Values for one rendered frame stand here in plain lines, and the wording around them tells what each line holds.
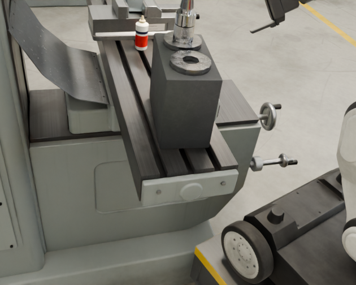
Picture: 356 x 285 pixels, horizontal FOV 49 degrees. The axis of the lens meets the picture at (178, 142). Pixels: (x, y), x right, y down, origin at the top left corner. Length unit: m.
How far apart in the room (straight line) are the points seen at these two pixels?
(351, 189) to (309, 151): 1.44
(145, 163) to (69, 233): 0.77
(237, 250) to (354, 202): 0.40
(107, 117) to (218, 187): 0.47
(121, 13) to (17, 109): 0.46
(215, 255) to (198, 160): 0.59
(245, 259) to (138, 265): 0.47
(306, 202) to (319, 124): 1.56
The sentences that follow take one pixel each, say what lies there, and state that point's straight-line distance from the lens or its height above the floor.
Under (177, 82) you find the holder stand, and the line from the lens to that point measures 0.81.
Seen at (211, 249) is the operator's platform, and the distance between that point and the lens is 1.44.
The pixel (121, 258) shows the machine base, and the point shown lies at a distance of 1.63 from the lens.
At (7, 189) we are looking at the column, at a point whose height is 0.63.
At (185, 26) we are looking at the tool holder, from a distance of 0.91.
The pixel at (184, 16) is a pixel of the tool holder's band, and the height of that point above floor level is 1.22.
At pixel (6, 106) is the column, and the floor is 0.92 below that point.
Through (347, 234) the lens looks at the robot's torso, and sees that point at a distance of 1.26.
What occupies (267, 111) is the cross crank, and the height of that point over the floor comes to 0.68.
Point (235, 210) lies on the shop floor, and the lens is 2.12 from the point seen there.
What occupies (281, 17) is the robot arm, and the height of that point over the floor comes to 1.21.
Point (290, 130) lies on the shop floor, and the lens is 2.78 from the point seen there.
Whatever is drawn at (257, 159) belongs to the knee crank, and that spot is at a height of 0.57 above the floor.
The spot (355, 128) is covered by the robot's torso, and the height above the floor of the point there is 1.00.
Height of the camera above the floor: 1.56
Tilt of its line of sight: 40 degrees down
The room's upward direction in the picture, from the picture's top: 8 degrees clockwise
